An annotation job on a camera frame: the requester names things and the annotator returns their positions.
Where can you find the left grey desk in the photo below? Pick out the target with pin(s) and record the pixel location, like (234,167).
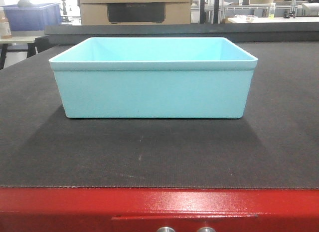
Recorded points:
(5,42)

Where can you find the red conveyor frame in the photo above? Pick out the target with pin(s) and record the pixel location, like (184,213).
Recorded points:
(157,210)

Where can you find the blue crate on table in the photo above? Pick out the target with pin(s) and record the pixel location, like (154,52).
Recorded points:
(33,18)

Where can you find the white background table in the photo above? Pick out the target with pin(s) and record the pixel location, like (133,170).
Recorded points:
(247,19)

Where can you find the dark conveyor side rail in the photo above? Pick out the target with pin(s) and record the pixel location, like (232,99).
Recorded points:
(241,32)

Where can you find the black conveyor belt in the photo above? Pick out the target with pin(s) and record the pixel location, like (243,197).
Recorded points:
(274,145)

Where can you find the light blue plastic bin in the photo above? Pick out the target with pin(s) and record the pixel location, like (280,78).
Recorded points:
(154,77)

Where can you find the yellow liquid bottle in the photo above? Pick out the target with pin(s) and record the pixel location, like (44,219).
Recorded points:
(271,11)

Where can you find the cardboard box with black print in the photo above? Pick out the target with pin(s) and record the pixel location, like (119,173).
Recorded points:
(135,12)

